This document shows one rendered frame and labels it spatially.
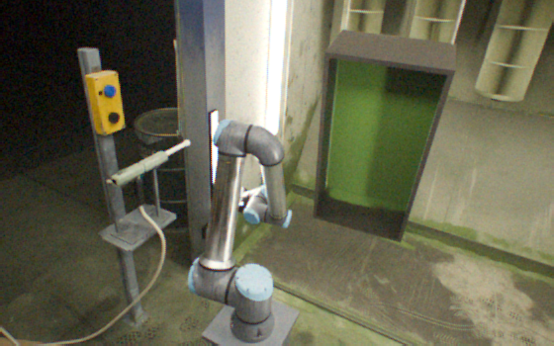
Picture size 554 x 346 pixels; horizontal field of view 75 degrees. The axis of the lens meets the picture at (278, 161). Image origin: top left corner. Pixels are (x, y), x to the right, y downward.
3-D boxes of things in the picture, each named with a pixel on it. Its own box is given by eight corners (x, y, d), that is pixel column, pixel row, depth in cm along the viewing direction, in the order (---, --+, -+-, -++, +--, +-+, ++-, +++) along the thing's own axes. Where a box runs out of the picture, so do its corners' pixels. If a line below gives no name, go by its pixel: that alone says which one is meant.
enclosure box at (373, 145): (326, 186, 278) (342, 29, 203) (407, 206, 260) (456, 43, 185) (313, 217, 253) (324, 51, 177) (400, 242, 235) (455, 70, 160)
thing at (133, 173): (124, 218, 164) (117, 176, 153) (117, 216, 166) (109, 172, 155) (193, 174, 203) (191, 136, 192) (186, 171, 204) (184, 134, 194)
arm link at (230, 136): (222, 312, 142) (248, 125, 128) (182, 300, 146) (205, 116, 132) (236, 294, 156) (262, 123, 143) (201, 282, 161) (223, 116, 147)
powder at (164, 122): (124, 120, 284) (124, 118, 283) (184, 107, 318) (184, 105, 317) (156, 143, 250) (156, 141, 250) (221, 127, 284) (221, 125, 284)
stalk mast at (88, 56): (136, 312, 229) (88, 46, 152) (142, 316, 226) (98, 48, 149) (129, 319, 224) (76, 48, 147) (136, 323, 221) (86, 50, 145)
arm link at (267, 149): (286, 123, 132) (294, 215, 185) (254, 117, 135) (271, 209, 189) (276, 146, 126) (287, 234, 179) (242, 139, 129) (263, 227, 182)
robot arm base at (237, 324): (260, 351, 142) (261, 334, 138) (221, 330, 150) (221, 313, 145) (282, 315, 158) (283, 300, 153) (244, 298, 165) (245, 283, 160)
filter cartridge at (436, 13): (420, 102, 276) (450, -19, 237) (386, 89, 304) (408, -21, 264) (451, 97, 293) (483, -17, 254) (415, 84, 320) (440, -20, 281)
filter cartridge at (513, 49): (514, 106, 285) (558, -10, 248) (524, 119, 254) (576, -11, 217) (465, 98, 295) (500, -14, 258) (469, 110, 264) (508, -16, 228)
